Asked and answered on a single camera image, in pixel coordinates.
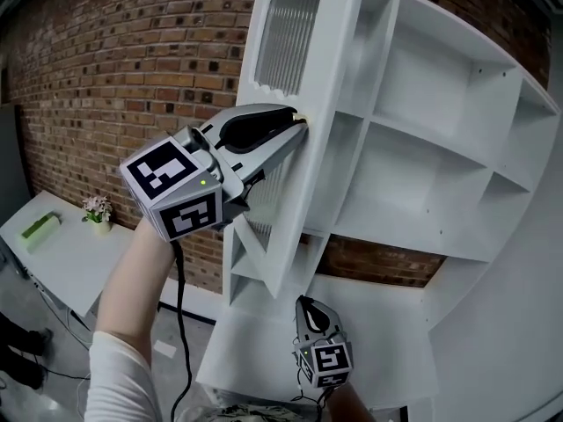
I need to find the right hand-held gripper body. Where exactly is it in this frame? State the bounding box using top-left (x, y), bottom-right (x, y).
top-left (293, 332), bottom-right (355, 389)

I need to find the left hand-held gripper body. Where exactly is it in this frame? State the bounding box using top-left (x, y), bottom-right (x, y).
top-left (119, 123), bottom-right (267, 243)

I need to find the white glass cabinet door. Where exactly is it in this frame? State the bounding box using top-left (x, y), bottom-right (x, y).
top-left (231, 0), bottom-right (369, 301)

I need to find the white shelf cabinet desk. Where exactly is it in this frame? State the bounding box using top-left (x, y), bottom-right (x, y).
top-left (222, 0), bottom-right (563, 338)

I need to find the person's right forearm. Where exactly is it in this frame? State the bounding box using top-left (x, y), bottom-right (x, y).
top-left (324, 382), bottom-right (376, 422)

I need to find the person's left forearm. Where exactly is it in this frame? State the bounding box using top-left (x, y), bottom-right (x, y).
top-left (91, 216), bottom-right (179, 352)

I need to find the potted pink flower plant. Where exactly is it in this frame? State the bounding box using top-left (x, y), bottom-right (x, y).
top-left (81, 194), bottom-right (113, 237)

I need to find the small white side table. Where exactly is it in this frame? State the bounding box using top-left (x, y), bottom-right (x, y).
top-left (0, 189), bottom-right (135, 321)

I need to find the grey leaning board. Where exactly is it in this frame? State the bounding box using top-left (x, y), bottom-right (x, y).
top-left (0, 103), bottom-right (33, 224)

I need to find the person's printed white shirt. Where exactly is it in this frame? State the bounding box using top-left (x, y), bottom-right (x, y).
top-left (87, 329), bottom-right (318, 422)

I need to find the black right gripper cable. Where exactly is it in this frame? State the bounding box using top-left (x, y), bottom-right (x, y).
top-left (289, 383), bottom-right (336, 413)

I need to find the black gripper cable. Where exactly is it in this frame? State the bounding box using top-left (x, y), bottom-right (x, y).
top-left (289, 383), bottom-right (336, 413)
top-left (168, 238), bottom-right (195, 422)

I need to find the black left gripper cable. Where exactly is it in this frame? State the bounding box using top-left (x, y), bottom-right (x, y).
top-left (168, 238), bottom-right (195, 422)

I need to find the black floor cable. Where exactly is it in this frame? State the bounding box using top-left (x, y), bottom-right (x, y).
top-left (42, 365), bottom-right (92, 381)

